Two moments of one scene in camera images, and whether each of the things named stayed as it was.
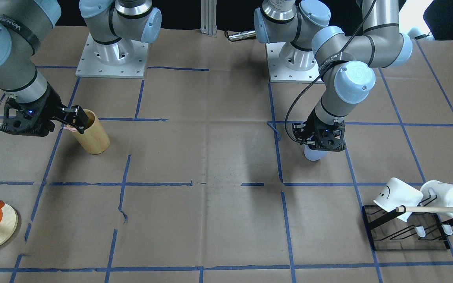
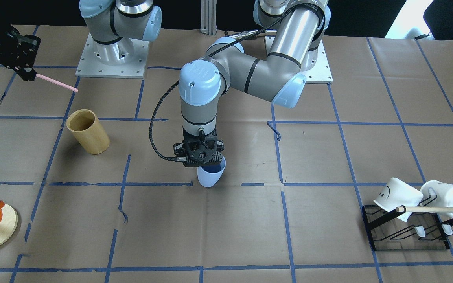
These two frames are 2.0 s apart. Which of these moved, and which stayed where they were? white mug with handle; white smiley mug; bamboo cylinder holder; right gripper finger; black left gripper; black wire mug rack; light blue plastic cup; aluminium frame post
Moved: right gripper finger; light blue plastic cup; black left gripper
Stayed: black wire mug rack; white mug with handle; bamboo cylinder holder; aluminium frame post; white smiley mug
